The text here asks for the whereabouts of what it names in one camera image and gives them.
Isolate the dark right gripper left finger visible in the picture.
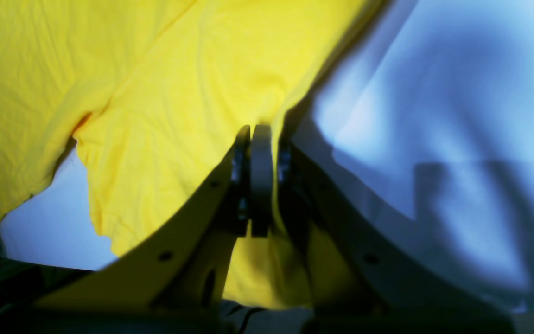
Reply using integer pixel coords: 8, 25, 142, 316
35, 126, 251, 315

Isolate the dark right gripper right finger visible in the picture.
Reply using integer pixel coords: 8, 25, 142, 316
277, 139, 508, 321

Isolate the yellow orange T-shirt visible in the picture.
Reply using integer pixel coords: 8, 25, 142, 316
0, 0, 383, 310

